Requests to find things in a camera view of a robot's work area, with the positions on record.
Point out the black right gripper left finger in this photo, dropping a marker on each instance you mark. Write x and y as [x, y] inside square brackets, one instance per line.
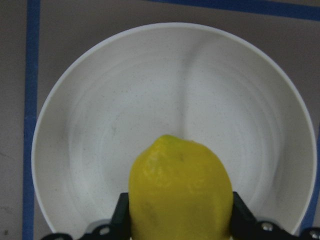
[121, 222]

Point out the yellow lemon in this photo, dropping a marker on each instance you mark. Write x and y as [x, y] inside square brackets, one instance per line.
[179, 190]

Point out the cream round plate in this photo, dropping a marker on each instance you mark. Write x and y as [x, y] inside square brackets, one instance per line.
[188, 80]

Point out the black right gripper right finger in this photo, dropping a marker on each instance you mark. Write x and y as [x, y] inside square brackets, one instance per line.
[242, 222]

